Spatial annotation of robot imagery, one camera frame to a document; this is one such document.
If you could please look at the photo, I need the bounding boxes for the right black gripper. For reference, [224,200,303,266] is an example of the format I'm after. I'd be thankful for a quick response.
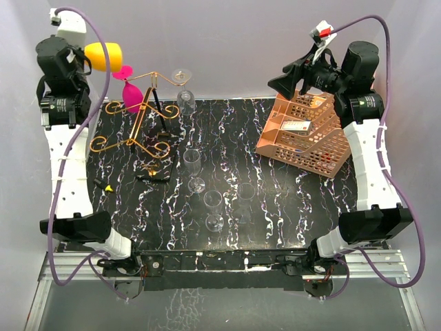
[268,45,349,100]

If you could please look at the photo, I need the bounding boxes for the orange plastic wine glass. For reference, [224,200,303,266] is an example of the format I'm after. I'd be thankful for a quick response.
[84,42,123,72]

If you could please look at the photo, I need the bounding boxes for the pink plastic wine glass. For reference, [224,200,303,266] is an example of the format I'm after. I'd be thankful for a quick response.
[112,65,143,113]

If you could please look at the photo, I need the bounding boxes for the clear wine glass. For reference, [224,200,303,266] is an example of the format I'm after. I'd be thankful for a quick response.
[237,183,256,224]
[172,68,196,116]
[203,190,224,232]

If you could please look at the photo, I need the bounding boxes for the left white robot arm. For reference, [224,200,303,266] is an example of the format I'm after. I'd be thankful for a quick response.
[36,35,143,275]

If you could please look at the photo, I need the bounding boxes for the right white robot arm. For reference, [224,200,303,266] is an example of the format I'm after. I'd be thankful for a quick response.
[256,41,413,274]

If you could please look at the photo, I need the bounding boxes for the tall clear flute glass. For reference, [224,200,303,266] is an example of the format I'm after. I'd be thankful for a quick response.
[183,149,205,194]

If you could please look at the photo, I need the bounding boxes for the clear wine glass front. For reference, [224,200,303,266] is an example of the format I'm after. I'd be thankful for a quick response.
[203,190,224,232]

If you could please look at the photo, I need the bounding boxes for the small white box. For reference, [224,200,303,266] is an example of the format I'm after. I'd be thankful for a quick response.
[280,121,312,136]

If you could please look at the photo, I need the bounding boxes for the peach plastic organiser basket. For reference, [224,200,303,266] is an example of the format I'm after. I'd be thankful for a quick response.
[256,91,351,178]

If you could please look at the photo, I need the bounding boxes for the small yellow black object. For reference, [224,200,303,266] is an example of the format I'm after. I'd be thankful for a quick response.
[93,178,114,192]

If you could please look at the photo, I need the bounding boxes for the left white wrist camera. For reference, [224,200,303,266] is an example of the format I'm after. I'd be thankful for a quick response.
[50,8,87,49]

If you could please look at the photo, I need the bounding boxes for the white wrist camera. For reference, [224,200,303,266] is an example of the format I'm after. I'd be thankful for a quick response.
[50,8,87,49]
[309,20,336,60]

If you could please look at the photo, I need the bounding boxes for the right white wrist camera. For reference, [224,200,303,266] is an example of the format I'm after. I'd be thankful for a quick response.
[309,20,336,60]

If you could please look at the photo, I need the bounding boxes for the gold wire wine glass rack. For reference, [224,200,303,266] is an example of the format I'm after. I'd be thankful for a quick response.
[90,70,192,180]

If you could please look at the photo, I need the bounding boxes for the black base frame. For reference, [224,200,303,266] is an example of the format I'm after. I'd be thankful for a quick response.
[97,249,349,297]

